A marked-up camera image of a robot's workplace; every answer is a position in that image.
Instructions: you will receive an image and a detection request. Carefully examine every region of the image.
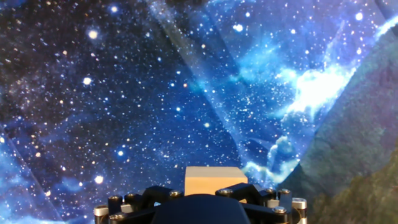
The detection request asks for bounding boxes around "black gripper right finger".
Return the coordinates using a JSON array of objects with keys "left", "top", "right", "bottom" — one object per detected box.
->
[{"left": 215, "top": 182, "right": 308, "bottom": 224}]

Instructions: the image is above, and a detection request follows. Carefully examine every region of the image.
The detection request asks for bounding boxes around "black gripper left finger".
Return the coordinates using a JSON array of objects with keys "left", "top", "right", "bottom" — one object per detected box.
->
[{"left": 93, "top": 185, "right": 185, "bottom": 224}]

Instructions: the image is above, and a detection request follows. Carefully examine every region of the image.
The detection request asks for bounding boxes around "light wooden cube block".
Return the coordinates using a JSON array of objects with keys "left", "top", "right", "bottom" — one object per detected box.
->
[{"left": 184, "top": 166, "right": 249, "bottom": 205}]

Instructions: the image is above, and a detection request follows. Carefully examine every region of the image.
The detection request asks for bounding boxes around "galaxy print cloth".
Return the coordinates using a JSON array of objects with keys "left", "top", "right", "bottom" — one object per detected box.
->
[{"left": 0, "top": 0, "right": 398, "bottom": 224}]

